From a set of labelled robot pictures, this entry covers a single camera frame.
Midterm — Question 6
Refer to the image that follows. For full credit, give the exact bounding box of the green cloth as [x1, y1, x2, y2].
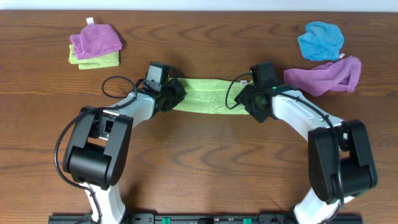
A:
[68, 44, 120, 70]
[173, 78, 248, 115]

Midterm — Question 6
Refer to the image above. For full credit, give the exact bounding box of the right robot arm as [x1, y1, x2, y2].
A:
[234, 62, 377, 223]

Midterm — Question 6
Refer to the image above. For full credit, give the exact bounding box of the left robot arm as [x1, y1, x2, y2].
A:
[54, 78, 186, 223]

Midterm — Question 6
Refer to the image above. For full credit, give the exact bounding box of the folded green cloth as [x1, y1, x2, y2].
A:
[68, 44, 120, 70]

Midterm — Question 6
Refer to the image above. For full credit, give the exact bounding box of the crumpled purple cloth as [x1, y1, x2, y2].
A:
[284, 56, 362, 96]

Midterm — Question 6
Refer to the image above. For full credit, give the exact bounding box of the crumpled blue cloth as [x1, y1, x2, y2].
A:
[297, 21, 345, 61]

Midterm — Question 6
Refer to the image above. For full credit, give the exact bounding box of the folded purple cloth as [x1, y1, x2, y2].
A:
[70, 17, 123, 60]

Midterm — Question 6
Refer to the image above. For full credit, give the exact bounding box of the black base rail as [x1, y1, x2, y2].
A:
[48, 213, 363, 224]

